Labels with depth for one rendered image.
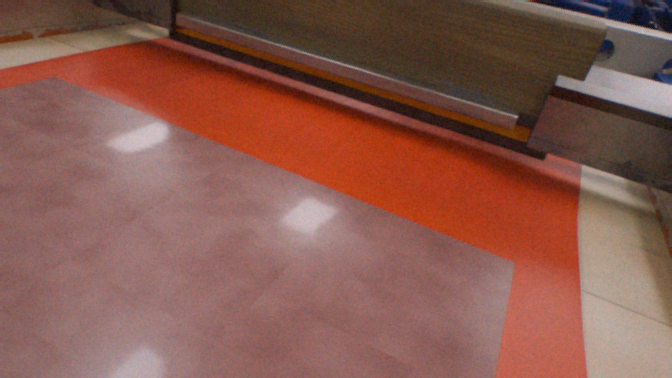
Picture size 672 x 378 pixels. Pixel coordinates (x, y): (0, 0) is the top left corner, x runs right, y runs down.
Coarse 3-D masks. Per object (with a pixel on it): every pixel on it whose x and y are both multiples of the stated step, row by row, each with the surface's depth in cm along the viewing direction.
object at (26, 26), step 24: (0, 0) 35; (24, 0) 36; (48, 0) 38; (72, 0) 40; (0, 24) 35; (24, 24) 37; (48, 24) 39; (72, 24) 41; (96, 24) 43; (120, 24) 45
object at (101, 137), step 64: (64, 64) 35; (128, 64) 37; (192, 64) 39; (0, 128) 25; (64, 128) 26; (128, 128) 28; (192, 128) 29; (256, 128) 31; (0, 192) 21; (64, 192) 21; (128, 192) 22; (0, 256) 17; (64, 256) 18
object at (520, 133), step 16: (192, 32) 41; (240, 48) 39; (288, 64) 38; (336, 80) 37; (352, 80) 36; (384, 96) 36; (400, 96) 35; (432, 112) 34; (448, 112) 34; (496, 128) 33
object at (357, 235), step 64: (320, 128) 32; (384, 128) 34; (192, 192) 23; (256, 192) 24; (320, 192) 25; (384, 192) 26; (448, 192) 28; (512, 192) 29; (576, 192) 31; (128, 256) 18; (192, 256) 19; (256, 256) 20; (320, 256) 20; (384, 256) 21; (448, 256) 22; (512, 256) 23; (576, 256) 24; (0, 320) 15; (64, 320) 15; (128, 320) 16; (192, 320) 16; (256, 320) 17; (320, 320) 17; (384, 320) 18; (448, 320) 18; (512, 320) 19; (576, 320) 20
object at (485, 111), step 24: (192, 24) 38; (216, 24) 37; (264, 48) 36; (288, 48) 35; (336, 72) 34; (360, 72) 33; (384, 72) 33; (408, 96) 32; (432, 96) 32; (456, 96) 31; (504, 120) 30
